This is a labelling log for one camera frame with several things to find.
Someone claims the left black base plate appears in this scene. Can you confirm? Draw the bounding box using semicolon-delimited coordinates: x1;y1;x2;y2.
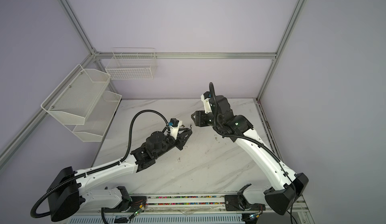
104;196;147;213

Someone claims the left black corrugated cable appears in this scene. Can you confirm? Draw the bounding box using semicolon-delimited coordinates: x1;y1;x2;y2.
120;109;169;163

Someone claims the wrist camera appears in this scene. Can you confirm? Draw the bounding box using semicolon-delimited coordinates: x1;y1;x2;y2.
168;118;183;140
201;91;212;114

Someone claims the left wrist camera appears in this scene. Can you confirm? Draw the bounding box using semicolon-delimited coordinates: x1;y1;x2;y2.
168;118;183;140

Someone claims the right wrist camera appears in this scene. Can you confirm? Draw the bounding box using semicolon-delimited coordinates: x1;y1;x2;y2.
201;91;212;114

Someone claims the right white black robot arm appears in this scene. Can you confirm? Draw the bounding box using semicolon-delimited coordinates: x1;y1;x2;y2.
191;92;309;216

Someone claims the aluminium frame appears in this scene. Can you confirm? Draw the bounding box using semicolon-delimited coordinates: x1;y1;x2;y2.
1;0;307;173

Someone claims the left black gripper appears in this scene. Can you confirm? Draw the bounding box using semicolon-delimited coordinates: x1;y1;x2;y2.
154;127;192;159

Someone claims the upper white mesh shelf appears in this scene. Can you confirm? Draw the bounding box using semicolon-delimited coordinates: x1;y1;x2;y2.
41;64;111;125

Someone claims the white wire basket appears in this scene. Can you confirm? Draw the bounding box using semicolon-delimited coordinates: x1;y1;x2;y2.
105;48;158;80

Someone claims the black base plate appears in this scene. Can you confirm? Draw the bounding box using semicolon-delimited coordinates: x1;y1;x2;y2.
104;196;147;213
224;195;266;212

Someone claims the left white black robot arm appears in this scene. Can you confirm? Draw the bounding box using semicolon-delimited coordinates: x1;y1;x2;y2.
30;127;193;222

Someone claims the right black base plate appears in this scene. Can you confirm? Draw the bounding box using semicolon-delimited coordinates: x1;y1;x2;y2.
224;195;266;212

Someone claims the aluminium mounting rail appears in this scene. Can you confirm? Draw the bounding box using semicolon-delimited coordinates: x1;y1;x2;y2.
58;191;310;217

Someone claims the white mesh shelf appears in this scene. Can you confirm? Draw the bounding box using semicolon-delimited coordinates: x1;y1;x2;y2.
72;91;122;142
41;64;111;125

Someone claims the lower white mesh shelf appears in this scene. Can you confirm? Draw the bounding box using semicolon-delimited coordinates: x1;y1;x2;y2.
72;91;122;142

